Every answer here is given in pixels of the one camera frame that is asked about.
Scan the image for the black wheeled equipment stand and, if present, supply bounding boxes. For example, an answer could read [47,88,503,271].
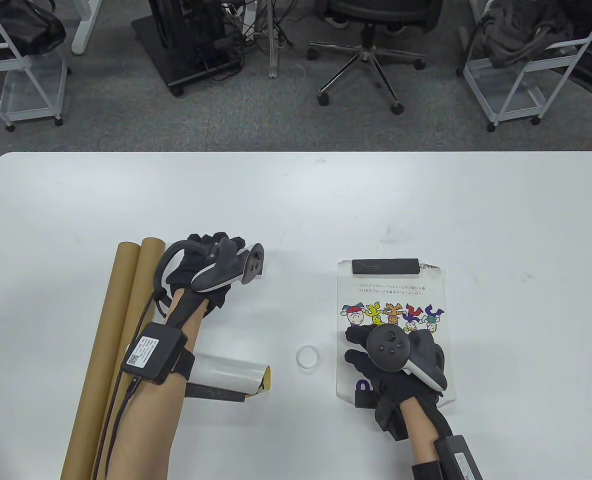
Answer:
[131,0,244,97]

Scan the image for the person's right hand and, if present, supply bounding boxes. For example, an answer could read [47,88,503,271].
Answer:
[345,325,452,441]

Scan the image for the colourful cartoon faces poster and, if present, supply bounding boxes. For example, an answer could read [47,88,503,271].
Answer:
[183,352,273,396]

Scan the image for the brown cardboard mailing tube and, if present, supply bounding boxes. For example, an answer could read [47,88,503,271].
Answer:
[58,241,142,480]
[88,237,166,480]

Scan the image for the black cable bundle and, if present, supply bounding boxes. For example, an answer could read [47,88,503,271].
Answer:
[221,0,297,51]

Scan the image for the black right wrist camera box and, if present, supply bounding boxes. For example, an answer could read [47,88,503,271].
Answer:
[433,435,487,480]

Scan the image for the person's left hand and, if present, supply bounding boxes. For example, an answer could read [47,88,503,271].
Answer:
[163,232,250,314]

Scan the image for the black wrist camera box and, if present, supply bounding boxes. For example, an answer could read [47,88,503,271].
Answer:
[433,435,487,480]
[121,322,196,385]

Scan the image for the black bag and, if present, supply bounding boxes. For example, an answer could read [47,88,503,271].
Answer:
[0,0,67,63]

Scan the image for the person's right forearm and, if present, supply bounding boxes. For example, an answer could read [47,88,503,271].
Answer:
[401,400,442,466]

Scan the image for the grey backpack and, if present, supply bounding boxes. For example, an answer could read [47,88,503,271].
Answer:
[478,0,577,68]

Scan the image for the black office chair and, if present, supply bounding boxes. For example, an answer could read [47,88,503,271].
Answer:
[308,0,444,115]

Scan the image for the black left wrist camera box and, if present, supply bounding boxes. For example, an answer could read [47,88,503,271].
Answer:
[121,322,196,385]

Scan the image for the white desk leg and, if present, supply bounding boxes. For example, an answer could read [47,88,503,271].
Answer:
[71,0,104,55]
[267,0,283,79]

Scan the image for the white cartoon figures poster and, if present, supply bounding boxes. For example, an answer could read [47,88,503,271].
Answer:
[336,259,457,408]

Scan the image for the white wheeled cart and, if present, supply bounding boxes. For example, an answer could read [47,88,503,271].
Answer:
[458,0,592,132]
[0,0,72,132]

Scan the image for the white plastic tube cap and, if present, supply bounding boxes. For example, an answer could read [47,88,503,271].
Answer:
[296,345,323,372]

